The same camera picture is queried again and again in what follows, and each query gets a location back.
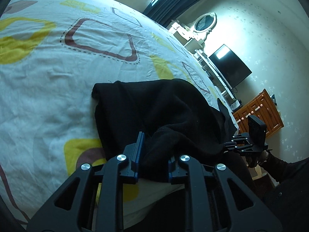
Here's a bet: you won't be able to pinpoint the wooden drawer cabinet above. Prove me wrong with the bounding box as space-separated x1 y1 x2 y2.
233 89 284 138

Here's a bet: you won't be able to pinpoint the white tv stand shelf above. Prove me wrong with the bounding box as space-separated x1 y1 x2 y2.
168 17 237 102

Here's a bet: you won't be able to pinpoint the patterned white bed sheet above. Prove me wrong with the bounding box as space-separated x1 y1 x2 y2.
0 0 240 230

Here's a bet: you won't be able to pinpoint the black flat television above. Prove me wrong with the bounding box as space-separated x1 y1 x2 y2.
209 44 252 89

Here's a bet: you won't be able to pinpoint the black pants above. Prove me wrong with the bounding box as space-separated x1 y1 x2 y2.
92 79 236 182

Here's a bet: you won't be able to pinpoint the oval white framed mirror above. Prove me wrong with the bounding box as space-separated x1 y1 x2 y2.
193 13 217 33

